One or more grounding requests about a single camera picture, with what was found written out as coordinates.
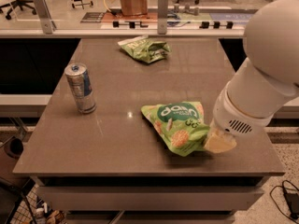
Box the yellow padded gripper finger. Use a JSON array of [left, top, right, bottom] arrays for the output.
[[204, 121, 236, 153]]

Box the green rice chip bag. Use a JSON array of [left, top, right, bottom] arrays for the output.
[[141, 102, 209, 157]]

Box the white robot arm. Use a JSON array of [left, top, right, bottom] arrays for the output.
[[204, 0, 299, 153]]

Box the green jalapeno chip bag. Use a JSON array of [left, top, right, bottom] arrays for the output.
[[118, 35, 171, 64]]

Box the silver blue energy drink can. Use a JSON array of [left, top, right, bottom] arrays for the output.
[[64, 63, 96, 114]]

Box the grey table drawer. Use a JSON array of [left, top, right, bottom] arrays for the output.
[[37, 186, 263, 211]]

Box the black office chair left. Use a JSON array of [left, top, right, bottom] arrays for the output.
[[0, 0, 36, 20]]

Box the black power adapter with cable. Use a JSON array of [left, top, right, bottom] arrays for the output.
[[269, 180, 299, 224]]

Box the centre metal glass post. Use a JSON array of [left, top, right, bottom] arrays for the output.
[[157, 0, 168, 35]]

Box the metal glass post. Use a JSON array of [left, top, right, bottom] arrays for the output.
[[157, 0, 168, 35], [33, 0, 55, 35]]

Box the left metal glass post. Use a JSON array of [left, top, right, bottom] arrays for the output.
[[33, 0, 55, 35]]

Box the black wire basket cart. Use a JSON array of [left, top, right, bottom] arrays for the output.
[[0, 177, 37, 224]]

